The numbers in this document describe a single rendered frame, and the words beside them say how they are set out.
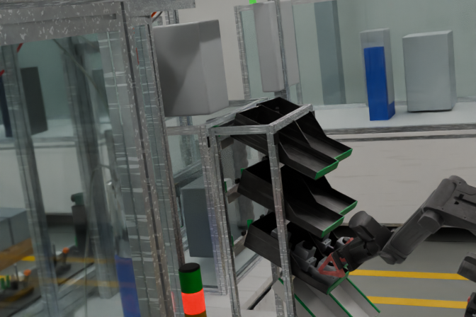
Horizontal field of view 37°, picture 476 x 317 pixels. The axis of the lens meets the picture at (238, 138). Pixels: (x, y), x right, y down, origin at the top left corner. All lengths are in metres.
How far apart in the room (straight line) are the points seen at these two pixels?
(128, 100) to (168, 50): 2.15
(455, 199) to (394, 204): 4.28
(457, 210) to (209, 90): 1.65
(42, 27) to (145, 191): 0.24
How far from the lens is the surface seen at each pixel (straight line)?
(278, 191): 1.89
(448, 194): 1.46
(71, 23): 0.73
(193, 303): 1.62
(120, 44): 0.79
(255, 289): 2.91
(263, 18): 3.30
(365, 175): 5.70
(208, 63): 2.91
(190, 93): 2.91
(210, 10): 11.01
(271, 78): 3.32
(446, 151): 5.54
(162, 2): 3.41
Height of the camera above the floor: 1.97
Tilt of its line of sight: 10 degrees down
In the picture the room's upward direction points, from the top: 7 degrees counter-clockwise
